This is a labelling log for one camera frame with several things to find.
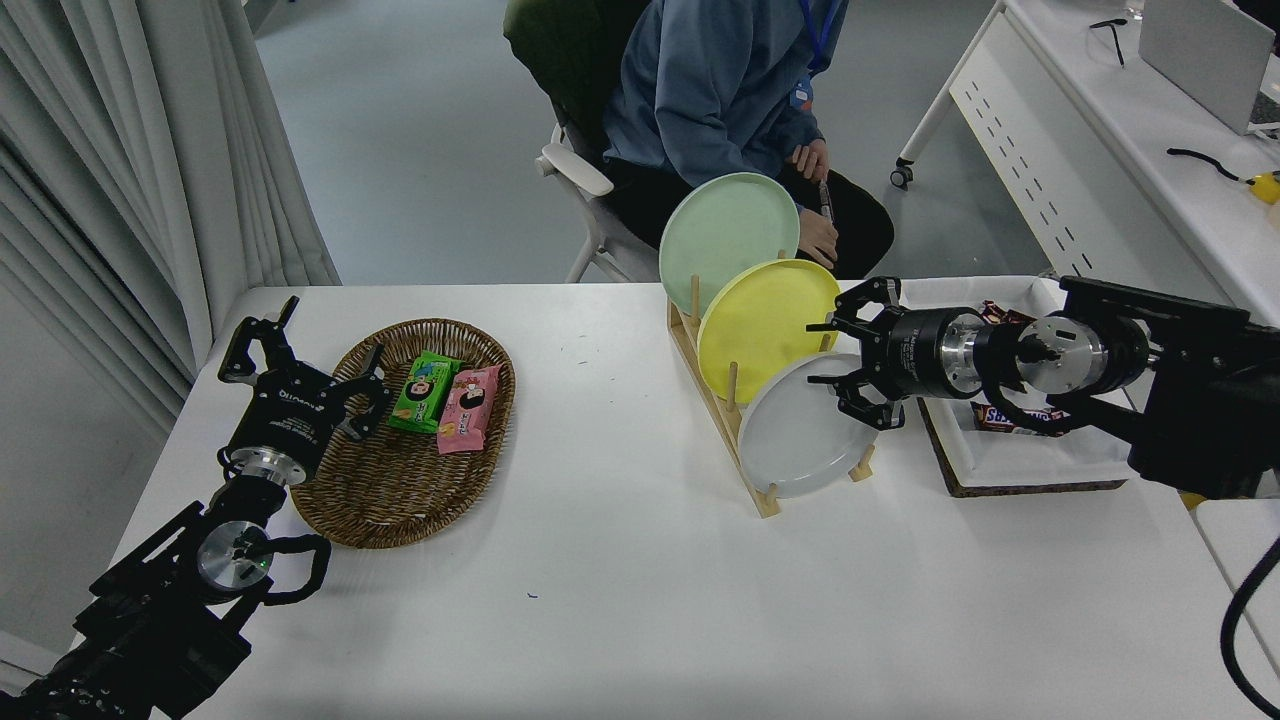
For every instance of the person's right hand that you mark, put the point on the person's right hand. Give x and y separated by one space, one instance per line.
820 238

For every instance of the grey plate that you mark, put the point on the grey plate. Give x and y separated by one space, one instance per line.
795 445

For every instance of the grey pleated curtain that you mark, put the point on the grey pleated curtain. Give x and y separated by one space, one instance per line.
120 150

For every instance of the pale green plate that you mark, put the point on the pale green plate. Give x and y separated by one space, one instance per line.
720 230

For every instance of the snickers bar with chinese print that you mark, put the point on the snickers bar with chinese print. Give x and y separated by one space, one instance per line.
992 310

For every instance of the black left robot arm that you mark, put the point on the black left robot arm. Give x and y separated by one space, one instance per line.
150 620

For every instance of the white chair with dark backrest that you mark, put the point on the white chair with dark backrest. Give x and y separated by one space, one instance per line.
570 60

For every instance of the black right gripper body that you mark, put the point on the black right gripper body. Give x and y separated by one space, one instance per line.
915 355

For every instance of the small snack bar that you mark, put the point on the small snack bar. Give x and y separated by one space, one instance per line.
826 198

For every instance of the silver laptop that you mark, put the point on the silver laptop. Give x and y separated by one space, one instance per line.
1200 50

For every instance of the person's left hand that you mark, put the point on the person's left hand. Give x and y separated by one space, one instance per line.
812 160

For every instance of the white desk with perforated panel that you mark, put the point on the white desk with perforated panel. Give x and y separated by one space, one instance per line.
1080 150

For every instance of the person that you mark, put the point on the person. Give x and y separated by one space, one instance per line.
710 90

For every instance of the brown cork mat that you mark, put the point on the brown cork mat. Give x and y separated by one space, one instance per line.
1030 490

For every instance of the oval brown wicker basket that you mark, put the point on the oval brown wicker basket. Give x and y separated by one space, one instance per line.
400 490

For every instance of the green snack packet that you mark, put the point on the green snack packet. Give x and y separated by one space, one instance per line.
422 392

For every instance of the pink snack packet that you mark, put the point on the pink snack packet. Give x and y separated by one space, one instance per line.
468 410

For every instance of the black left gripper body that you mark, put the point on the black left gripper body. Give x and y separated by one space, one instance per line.
290 415

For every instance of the small yellow object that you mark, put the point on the small yellow object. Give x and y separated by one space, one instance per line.
1268 187

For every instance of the yellow plate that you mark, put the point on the yellow plate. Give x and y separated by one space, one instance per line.
765 325

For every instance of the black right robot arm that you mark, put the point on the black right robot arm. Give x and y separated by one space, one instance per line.
1210 400

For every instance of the brown snickers bar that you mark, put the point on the brown snickers bar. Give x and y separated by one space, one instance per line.
1000 420
1020 317

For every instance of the white rectangular tray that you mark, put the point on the white rectangular tray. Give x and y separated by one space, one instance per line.
1040 460

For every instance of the wooden plate rack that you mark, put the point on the wooden plate rack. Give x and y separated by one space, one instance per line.
722 415

